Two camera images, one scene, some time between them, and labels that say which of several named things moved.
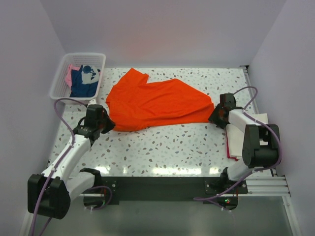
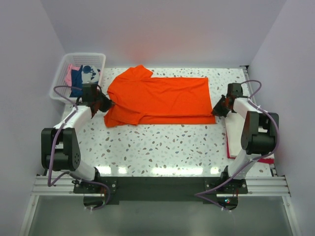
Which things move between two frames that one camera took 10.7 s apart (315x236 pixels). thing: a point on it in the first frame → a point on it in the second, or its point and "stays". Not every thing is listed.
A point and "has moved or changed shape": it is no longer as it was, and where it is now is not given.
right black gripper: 213,117 → 217,110
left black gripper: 110,124 → 108,103
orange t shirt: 133,104 has moved or changed shape
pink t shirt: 68,76 stays
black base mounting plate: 158,190 stays
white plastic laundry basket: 60,88 stays
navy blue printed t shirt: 84,82 stays
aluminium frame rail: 267,186 stays
